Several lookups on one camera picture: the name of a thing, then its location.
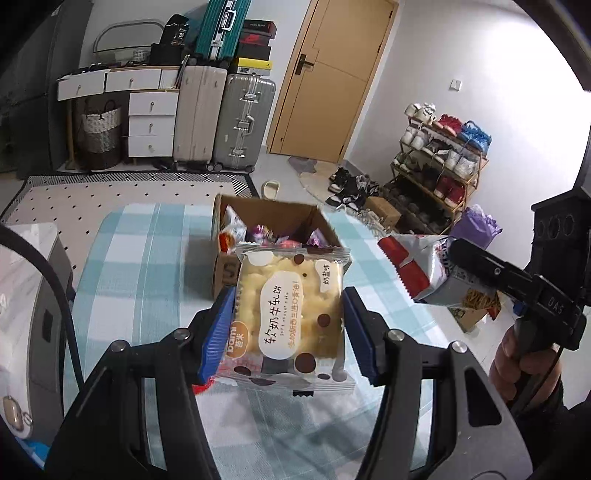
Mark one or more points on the silver suitcase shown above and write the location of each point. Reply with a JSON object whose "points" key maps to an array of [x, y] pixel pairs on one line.
{"points": [[244, 120]]}

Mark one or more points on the yellow and black box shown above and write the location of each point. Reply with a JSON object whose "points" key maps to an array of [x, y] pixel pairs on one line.
{"points": [[249, 67]]}

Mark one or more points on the teal suitcase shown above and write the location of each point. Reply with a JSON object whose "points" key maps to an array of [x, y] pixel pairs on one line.
{"points": [[221, 27]]}

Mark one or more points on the striped laundry basket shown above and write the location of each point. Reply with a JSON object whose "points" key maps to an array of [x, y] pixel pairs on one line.
{"points": [[101, 138]]}

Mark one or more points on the red and black shoe box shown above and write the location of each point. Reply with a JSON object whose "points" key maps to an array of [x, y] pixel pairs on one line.
{"points": [[255, 40]]}

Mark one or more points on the purple candy packet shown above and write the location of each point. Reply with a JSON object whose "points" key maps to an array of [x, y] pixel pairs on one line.
{"points": [[261, 234], [318, 238]]}

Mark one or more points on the blue checked tablecloth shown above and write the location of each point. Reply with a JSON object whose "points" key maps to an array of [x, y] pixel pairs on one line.
{"points": [[138, 277]]}

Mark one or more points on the cream biscuit packet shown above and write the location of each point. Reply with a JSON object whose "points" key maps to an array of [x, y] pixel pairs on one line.
{"points": [[286, 318]]}

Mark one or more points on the rows of shelved shoes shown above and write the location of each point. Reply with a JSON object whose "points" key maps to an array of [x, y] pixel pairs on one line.
{"points": [[443, 147]]}

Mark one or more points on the white drawer desk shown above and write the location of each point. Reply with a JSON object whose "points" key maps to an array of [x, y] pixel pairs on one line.
{"points": [[152, 120]]}

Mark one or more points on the arched mirror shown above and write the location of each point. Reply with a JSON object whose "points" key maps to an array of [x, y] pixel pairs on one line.
{"points": [[124, 41]]}

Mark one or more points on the pile of sneakers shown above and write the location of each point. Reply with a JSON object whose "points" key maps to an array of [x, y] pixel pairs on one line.
{"points": [[351, 191]]}

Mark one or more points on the person's right hand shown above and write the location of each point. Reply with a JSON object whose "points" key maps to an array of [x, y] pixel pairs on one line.
{"points": [[503, 364]]}

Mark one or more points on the person's right forearm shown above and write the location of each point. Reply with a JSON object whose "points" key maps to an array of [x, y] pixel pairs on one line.
{"points": [[558, 438]]}

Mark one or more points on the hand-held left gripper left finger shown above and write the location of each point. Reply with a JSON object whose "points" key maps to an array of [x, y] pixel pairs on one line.
{"points": [[216, 334]]}

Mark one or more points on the beige slipper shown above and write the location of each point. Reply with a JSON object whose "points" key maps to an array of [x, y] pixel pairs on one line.
{"points": [[271, 189]]}

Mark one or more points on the white orange snack packet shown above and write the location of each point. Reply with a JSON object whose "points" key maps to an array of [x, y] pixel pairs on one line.
{"points": [[231, 230]]}

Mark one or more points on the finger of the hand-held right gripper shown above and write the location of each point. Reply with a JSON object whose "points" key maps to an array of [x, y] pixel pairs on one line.
{"points": [[489, 267]]}

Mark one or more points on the wooden door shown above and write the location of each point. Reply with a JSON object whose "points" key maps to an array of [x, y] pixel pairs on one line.
{"points": [[332, 83]]}

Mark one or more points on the patterned floor rug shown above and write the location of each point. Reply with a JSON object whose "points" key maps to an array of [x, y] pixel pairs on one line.
{"points": [[115, 194]]}

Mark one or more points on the small brown cardboard box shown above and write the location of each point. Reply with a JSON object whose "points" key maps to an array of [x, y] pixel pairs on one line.
{"points": [[383, 212]]}

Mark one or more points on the purple plastic bag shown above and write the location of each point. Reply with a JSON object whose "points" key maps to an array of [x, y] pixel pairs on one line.
{"points": [[475, 226]]}

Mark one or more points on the white grey appliance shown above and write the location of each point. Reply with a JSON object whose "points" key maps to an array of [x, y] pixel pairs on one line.
{"points": [[27, 323]]}

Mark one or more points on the flat black shoe box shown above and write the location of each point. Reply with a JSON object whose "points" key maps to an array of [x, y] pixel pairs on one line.
{"points": [[259, 28]]}

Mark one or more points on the white and red snack bag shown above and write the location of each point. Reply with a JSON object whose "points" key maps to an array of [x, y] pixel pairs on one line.
{"points": [[415, 267]]}

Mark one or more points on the wooden shoe rack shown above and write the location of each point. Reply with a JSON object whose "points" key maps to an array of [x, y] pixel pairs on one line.
{"points": [[480, 170]]}

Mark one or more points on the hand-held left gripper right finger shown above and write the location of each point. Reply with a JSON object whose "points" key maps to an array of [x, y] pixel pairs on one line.
{"points": [[361, 334]]}

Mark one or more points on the plain black shoe box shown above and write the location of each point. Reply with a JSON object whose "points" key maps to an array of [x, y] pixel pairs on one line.
{"points": [[253, 52]]}

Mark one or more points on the dark tall cabinet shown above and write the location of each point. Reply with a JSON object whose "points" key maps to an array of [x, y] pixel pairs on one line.
{"points": [[37, 92]]}

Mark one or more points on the grey door mat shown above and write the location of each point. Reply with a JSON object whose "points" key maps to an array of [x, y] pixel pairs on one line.
{"points": [[311, 173]]}

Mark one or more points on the black storage box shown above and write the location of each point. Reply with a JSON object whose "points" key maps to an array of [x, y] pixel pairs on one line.
{"points": [[167, 54]]}

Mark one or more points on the black printed box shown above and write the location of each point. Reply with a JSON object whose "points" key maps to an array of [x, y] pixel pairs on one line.
{"points": [[175, 30]]}

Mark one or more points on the beige suitcase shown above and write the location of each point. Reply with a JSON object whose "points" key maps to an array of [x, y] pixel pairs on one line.
{"points": [[201, 115]]}

